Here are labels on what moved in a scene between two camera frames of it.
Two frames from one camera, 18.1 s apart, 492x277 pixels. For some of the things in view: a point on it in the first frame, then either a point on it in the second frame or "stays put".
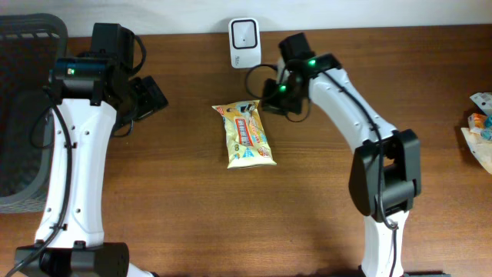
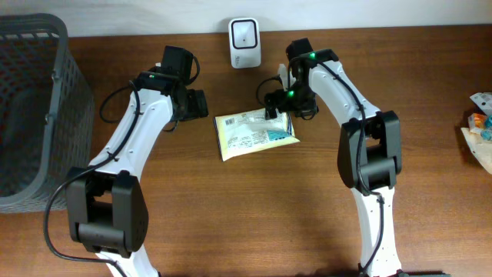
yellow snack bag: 247,140 -> 243,133
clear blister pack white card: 483,101 stays put
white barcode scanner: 245,43 stays put
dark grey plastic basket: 31,45 stays put
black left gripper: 151,97 -> 196,105
